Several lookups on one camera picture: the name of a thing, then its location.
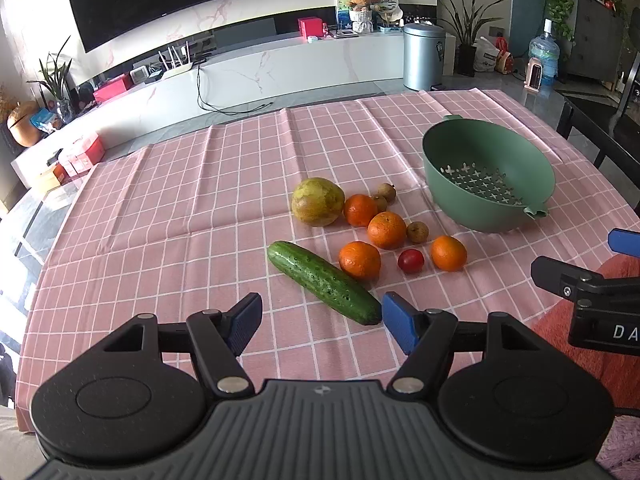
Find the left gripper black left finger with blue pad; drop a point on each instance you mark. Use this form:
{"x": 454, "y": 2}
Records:
{"x": 213, "y": 339}

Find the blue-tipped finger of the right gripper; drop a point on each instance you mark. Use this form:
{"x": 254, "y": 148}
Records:
{"x": 624, "y": 242}

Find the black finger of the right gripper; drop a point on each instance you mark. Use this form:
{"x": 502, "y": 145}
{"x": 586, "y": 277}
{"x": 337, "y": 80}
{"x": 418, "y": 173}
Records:
{"x": 575, "y": 284}

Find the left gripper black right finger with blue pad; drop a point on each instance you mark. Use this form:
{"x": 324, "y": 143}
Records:
{"x": 431, "y": 338}

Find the brown longan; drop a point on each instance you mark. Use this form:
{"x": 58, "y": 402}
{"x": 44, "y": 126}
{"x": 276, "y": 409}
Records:
{"x": 387, "y": 191}
{"x": 417, "y": 232}
{"x": 380, "y": 202}

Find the large yellow-green pear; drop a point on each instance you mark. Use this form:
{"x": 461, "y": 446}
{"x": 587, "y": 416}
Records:
{"x": 317, "y": 202}

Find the small red tomato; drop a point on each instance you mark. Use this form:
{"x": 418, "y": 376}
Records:
{"x": 411, "y": 261}

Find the right orange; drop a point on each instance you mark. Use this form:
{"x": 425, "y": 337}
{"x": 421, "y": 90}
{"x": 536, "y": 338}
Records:
{"x": 448, "y": 254}

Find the black dining chair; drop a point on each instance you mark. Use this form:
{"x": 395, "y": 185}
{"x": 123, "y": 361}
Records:
{"x": 616, "y": 138}

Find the front orange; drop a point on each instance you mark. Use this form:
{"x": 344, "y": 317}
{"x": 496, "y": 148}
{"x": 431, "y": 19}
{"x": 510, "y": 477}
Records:
{"x": 361, "y": 261}

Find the middle orange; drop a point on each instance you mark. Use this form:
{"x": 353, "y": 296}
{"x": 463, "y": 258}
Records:
{"x": 387, "y": 230}

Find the green cucumber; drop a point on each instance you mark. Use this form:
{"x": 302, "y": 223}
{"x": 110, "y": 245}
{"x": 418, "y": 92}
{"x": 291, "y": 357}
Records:
{"x": 332, "y": 286}

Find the green colander bowl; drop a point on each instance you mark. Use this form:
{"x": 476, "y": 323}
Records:
{"x": 486, "y": 177}

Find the brown longan behind orange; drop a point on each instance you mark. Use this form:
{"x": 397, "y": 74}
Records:
{"x": 380, "y": 202}

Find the orange near pear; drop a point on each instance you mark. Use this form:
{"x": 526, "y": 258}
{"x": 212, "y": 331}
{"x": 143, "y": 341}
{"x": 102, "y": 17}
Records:
{"x": 359, "y": 210}

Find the pink checked tablecloth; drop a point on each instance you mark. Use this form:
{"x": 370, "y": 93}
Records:
{"x": 184, "y": 225}

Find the dark grey sideboard cabinet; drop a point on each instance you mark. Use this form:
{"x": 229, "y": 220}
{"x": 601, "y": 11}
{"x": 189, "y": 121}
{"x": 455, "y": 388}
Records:
{"x": 597, "y": 36}

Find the pink small heater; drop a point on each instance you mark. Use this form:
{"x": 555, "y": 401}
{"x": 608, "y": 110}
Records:
{"x": 533, "y": 75}

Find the blue water bottle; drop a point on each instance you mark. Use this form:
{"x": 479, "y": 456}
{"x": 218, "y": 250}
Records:
{"x": 545, "y": 49}

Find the red white carton box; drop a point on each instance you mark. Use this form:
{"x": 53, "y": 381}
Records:
{"x": 82, "y": 154}

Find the white plastic bag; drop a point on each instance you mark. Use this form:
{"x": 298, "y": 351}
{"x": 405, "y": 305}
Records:
{"x": 486, "y": 56}

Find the white tv cabinet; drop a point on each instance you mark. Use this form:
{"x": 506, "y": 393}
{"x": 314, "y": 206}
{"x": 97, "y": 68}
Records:
{"x": 256, "y": 73}

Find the potted plant black pot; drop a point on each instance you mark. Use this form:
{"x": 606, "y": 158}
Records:
{"x": 466, "y": 19}

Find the red flat box left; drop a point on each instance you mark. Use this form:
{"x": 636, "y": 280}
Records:
{"x": 112, "y": 88}

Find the silver pedal trash can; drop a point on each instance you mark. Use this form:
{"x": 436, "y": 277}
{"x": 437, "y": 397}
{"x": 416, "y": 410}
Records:
{"x": 424, "y": 55}

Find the white wifi router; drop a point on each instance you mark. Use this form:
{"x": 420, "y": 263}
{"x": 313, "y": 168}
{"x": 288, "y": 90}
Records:
{"x": 174, "y": 63}

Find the brown round pot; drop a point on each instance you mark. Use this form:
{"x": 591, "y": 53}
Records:
{"x": 18, "y": 122}

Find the left potted plant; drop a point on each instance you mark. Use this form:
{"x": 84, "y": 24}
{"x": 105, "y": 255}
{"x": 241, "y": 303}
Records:
{"x": 53, "y": 78}

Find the red box on cabinet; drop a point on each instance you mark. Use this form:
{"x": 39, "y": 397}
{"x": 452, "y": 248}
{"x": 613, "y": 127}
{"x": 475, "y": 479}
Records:
{"x": 311, "y": 27}

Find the teddy bear toy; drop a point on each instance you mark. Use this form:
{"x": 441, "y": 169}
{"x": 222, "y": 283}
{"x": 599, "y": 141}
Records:
{"x": 360, "y": 13}

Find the decorative round fan plate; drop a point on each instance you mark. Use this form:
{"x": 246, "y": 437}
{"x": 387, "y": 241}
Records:
{"x": 388, "y": 11}

